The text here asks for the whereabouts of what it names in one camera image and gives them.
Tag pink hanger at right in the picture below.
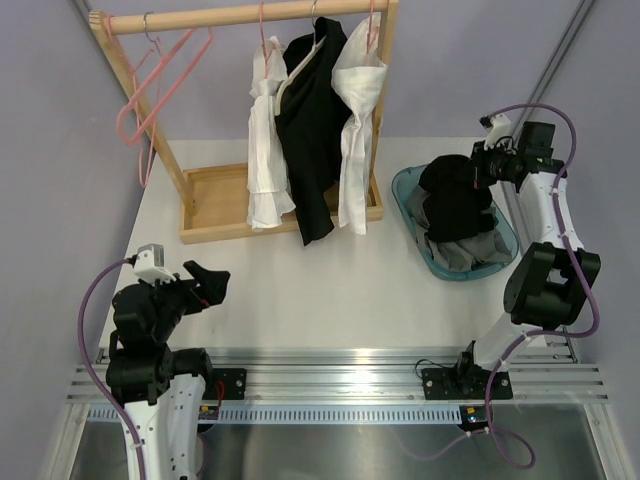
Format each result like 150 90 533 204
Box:
365 0 380 66

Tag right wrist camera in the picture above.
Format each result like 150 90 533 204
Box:
479 113 511 150

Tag long black skirt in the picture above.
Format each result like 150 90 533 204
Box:
275 17 351 245

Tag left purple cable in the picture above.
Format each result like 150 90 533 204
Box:
79 258 151 480

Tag wooden clothes rack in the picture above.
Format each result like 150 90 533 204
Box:
89 1 398 244

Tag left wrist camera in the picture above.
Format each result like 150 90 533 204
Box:
133 244 177 285

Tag small black skirt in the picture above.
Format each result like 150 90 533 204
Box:
418 155 496 243

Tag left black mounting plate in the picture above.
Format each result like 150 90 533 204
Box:
203 368 247 402

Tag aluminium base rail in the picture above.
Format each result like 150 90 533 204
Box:
67 347 612 404

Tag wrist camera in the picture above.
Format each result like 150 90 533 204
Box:
133 244 177 285
479 113 511 150

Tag cream hanger of black skirt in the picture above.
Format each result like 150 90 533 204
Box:
274 0 325 116

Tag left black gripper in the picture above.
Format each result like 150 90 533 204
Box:
141 259 229 341

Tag white pleated skirt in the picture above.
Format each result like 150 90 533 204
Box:
247 36 295 231

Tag pink wire hanger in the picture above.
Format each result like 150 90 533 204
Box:
95 14 163 188

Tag black mounting plate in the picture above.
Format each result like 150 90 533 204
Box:
421 367 514 401
203 368 247 402

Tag grey pleated skirt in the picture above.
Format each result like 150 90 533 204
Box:
407 187 513 272

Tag white skirt on right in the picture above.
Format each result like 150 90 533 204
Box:
331 18 388 235

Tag pink hanger of white skirt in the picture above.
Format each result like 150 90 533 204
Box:
258 1 280 80

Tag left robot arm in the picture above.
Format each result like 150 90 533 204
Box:
106 261 231 479

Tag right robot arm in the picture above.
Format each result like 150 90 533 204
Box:
449 115 601 399

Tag teal plastic basin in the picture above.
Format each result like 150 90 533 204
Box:
391 164 520 282

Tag white slotted cable duct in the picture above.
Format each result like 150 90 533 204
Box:
87 403 464 426

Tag pink clip hanger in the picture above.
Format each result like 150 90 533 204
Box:
112 11 214 138

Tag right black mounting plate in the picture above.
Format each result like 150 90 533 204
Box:
421 367 514 401

